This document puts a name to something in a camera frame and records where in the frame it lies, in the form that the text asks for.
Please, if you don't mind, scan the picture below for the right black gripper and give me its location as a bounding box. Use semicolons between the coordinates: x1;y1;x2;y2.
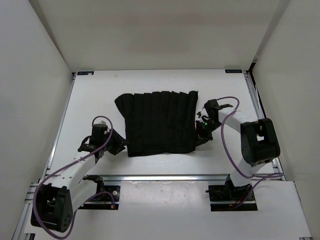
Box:
192;118;224;148

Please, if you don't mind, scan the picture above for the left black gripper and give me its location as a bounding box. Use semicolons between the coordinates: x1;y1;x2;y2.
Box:
101;128;130;156

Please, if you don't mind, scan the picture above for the black pleated skirt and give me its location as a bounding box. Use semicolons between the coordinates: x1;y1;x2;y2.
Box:
114;90;198;157

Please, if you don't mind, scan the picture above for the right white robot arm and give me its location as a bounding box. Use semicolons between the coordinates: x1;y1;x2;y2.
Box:
195;99;281;202

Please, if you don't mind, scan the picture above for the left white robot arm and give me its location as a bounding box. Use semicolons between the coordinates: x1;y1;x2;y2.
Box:
30;131;127;233

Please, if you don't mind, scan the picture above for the white front cover board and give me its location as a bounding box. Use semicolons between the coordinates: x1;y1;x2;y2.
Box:
69;181;311;240

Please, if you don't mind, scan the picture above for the blue label left corner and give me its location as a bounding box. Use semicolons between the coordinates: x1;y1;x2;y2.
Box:
77;71;94;76

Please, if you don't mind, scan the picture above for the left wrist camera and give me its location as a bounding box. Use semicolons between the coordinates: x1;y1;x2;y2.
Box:
89;122;110;145

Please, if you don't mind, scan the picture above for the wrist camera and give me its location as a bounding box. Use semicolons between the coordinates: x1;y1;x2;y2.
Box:
204;99;233;120
89;122;110;145

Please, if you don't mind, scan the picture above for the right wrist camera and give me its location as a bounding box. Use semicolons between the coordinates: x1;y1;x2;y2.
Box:
204;99;233;120

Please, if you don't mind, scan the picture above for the aluminium frame rail front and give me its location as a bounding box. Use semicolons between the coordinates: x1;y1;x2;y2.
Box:
41;174;281;183

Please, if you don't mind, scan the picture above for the aluminium frame rail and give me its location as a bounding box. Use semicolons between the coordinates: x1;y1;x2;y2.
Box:
41;174;281;183
243;70;287;181

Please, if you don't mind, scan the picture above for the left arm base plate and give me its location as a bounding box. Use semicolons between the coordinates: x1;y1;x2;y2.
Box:
79;175;121;210

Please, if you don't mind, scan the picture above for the aluminium frame rail right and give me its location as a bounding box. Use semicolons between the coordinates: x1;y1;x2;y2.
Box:
243;70;287;181

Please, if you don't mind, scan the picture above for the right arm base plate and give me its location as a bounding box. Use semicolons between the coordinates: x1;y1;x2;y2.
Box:
205;184;258;212

